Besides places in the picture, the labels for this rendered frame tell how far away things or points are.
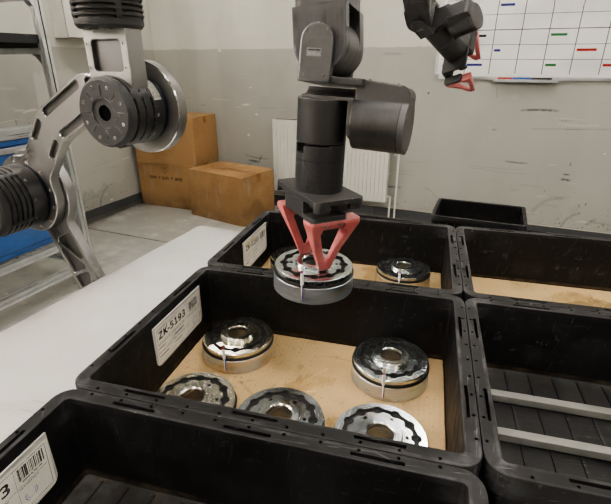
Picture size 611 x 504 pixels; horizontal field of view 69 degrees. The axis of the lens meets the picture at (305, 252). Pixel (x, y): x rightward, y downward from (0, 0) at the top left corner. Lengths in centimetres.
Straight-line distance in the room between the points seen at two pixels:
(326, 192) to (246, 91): 362
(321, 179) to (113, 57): 65
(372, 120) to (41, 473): 46
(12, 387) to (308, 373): 55
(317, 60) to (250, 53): 360
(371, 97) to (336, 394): 37
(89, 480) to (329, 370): 31
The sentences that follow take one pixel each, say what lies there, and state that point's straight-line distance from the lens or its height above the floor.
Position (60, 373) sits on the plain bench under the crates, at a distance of 97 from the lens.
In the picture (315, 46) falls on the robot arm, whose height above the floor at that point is 124.
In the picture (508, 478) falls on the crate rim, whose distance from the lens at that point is 43.
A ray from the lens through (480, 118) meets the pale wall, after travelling 360.
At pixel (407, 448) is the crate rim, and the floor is 93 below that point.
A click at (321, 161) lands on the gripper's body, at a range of 50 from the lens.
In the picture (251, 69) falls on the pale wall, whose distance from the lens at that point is 408.
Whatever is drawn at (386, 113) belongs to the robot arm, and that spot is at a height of 118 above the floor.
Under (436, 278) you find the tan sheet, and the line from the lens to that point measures 93.
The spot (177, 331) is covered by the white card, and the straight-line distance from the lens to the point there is 66.
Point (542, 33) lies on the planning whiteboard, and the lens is 357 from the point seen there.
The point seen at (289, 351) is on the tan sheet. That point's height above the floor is 83.
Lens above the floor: 123
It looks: 23 degrees down
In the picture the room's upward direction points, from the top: straight up
